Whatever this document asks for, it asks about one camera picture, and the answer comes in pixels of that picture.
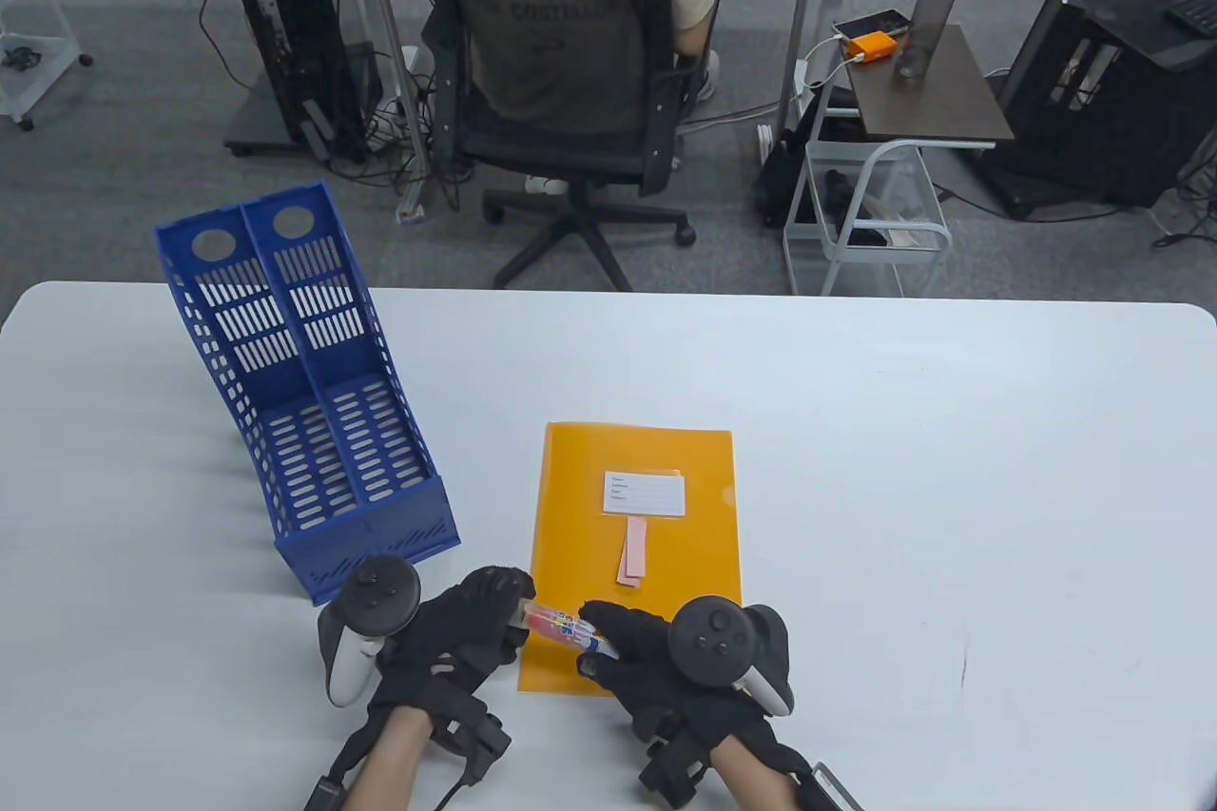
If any person's left hand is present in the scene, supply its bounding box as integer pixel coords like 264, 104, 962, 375
366, 566, 536, 715

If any person's right hand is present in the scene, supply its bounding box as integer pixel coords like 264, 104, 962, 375
577, 600, 804, 771

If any red and white glue stick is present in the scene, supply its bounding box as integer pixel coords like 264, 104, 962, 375
521, 602, 619, 660

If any yellow L-shaped folder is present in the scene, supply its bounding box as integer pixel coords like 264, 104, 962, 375
518, 422, 743, 698

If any person's left forearm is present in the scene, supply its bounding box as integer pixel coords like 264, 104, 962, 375
342, 706, 434, 811

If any person's right forearm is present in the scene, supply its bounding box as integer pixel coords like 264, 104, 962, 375
711, 740, 800, 811

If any white lined label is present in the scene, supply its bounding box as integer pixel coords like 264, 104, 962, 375
603, 471, 687, 519

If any blue plastic file rack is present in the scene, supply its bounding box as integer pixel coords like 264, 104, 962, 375
154, 181, 463, 608

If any black mesh office chair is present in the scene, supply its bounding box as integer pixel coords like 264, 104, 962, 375
401, 0, 724, 292

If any black bag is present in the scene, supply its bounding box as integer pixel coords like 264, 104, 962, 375
756, 88, 857, 227

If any white wheeled cart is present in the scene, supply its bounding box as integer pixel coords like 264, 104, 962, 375
782, 139, 954, 297
0, 0, 94, 132

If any black computer tower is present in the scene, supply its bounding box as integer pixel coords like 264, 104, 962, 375
233, 0, 372, 161

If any brown side table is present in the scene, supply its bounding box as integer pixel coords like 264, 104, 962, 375
844, 25, 1014, 148

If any black smartphone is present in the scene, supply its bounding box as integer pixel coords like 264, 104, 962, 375
832, 10, 912, 40

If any dark transparent water bottle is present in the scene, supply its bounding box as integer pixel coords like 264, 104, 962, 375
894, 0, 967, 80

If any aluminium frame post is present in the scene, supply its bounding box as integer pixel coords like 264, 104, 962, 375
297, 0, 434, 222
780, 0, 826, 146

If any black open-frame computer case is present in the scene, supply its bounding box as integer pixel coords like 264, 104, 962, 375
979, 0, 1217, 221

